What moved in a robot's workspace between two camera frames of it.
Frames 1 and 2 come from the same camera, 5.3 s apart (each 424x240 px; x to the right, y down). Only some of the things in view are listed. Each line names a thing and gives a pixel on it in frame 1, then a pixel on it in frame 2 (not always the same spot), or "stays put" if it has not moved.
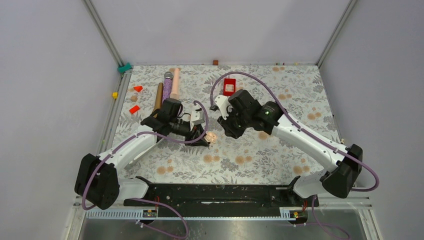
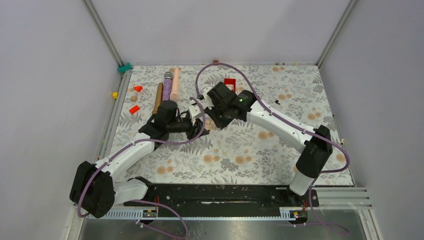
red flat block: [134, 109] stays put
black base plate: [223, 197] stays put
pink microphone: [175, 93] stays put
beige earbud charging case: [211, 137] -> [209, 124]
